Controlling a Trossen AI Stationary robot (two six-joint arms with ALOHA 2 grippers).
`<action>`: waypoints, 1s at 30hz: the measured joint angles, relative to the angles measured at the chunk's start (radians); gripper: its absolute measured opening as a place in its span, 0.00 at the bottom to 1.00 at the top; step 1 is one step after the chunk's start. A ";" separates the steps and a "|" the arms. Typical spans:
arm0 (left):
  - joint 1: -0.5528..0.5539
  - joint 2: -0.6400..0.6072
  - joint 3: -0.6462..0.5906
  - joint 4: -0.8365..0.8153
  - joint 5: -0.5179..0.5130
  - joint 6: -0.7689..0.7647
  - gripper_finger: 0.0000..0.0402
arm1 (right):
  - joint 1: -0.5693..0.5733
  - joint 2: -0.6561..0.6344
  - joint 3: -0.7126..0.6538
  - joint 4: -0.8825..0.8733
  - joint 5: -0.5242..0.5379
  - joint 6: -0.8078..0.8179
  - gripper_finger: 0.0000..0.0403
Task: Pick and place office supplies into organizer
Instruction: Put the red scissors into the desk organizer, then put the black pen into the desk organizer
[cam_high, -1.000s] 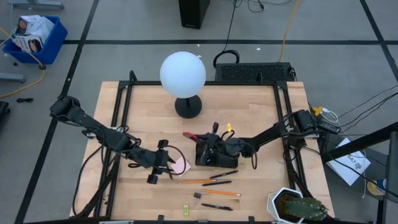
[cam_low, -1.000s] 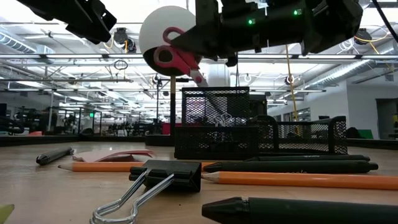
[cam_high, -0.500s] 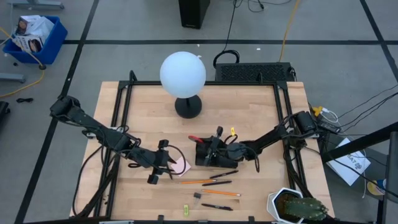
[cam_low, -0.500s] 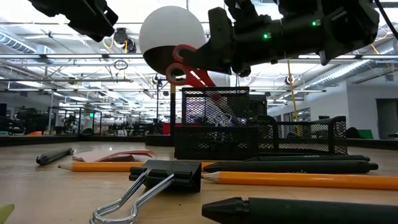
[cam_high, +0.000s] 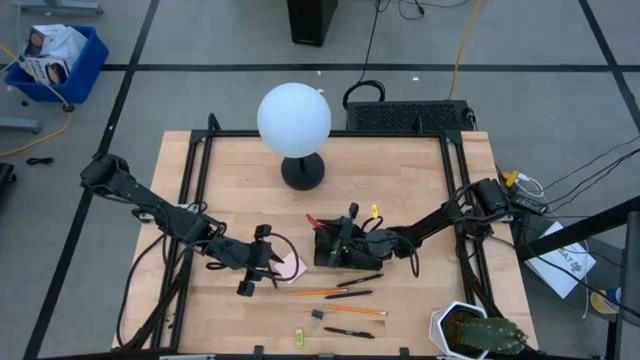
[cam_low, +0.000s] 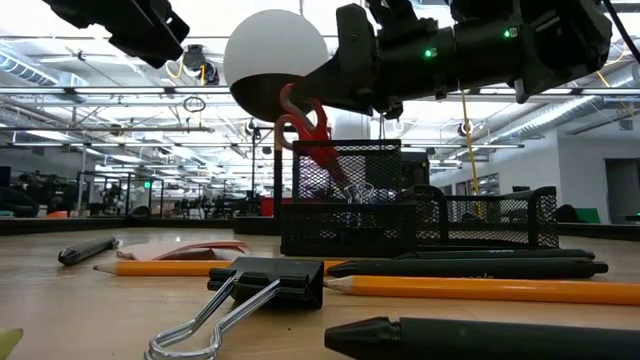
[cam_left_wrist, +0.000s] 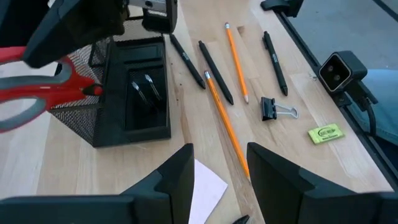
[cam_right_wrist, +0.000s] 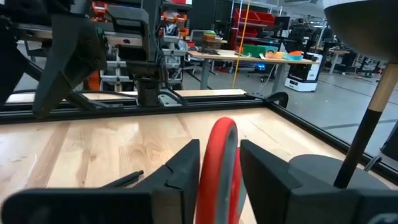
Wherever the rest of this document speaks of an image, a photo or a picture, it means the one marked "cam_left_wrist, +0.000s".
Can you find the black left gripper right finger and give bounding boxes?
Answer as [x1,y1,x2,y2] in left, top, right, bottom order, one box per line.
[247,142,398,224]

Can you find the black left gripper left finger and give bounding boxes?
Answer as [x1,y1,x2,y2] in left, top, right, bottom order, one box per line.
[0,142,195,224]

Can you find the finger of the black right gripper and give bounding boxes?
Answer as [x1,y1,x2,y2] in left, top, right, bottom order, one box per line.
[23,0,130,68]
[142,0,178,34]

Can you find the pink sticky note pad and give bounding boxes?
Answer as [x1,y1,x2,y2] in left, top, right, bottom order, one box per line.
[188,158,229,224]

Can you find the black pen with grey print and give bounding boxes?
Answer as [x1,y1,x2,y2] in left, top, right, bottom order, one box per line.
[169,33,206,90]
[262,30,289,96]

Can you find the plain black pen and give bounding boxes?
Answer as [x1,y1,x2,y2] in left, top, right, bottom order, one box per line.
[231,214,251,224]
[198,40,234,106]

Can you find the black binder clip silver handles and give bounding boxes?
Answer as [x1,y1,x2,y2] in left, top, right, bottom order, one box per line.
[260,96,299,121]
[129,73,164,110]

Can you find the red grey handled scissors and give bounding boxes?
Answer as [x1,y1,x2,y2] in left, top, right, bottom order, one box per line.
[0,46,104,134]

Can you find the yellow-green eraser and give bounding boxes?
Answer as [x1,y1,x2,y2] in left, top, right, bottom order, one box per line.
[307,123,345,145]

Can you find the orange pencil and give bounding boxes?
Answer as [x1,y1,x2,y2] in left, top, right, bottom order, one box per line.
[224,22,250,105]
[203,70,251,181]

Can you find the black mesh desk organizer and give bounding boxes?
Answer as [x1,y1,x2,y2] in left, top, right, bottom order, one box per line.
[49,18,172,149]

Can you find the black table edge clamp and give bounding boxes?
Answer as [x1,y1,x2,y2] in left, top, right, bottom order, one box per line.
[260,0,305,18]

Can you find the black camera cable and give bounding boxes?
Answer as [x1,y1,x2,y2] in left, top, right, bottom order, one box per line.
[362,99,379,138]

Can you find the black table-level camera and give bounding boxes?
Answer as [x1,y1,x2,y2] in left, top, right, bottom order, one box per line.
[318,50,379,106]

